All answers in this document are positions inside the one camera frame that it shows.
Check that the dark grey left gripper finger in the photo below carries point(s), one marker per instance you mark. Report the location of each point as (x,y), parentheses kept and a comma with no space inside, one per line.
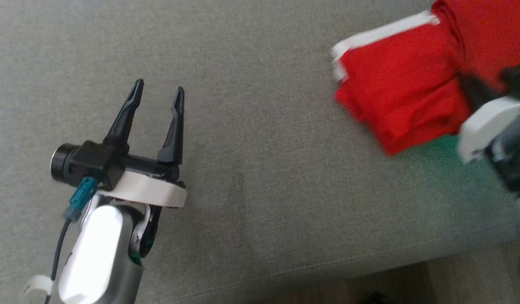
(175,135)
(124,122)

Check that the white dark right gripper body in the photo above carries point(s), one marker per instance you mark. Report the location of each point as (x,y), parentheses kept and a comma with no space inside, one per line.
(492,122)

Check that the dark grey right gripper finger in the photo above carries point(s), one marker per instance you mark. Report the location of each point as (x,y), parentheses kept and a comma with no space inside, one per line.
(517,75)
(475,93)

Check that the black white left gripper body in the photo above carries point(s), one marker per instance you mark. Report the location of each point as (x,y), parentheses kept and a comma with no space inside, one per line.
(150,190)

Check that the red t-shirt with white label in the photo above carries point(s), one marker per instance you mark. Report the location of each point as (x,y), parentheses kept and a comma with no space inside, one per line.
(403,93)

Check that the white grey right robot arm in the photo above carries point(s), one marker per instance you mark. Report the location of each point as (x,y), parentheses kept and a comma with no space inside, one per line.
(517,169)

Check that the folded red garment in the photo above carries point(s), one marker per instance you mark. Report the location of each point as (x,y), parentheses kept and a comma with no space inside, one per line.
(488,33)

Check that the grey fabric sofa chaise seat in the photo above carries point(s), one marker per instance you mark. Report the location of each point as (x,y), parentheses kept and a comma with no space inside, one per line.
(264,126)

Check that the red white striped garment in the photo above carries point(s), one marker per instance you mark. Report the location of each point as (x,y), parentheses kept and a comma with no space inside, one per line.
(382,33)

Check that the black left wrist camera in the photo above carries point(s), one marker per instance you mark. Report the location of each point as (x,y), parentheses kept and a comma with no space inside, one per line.
(91,162)

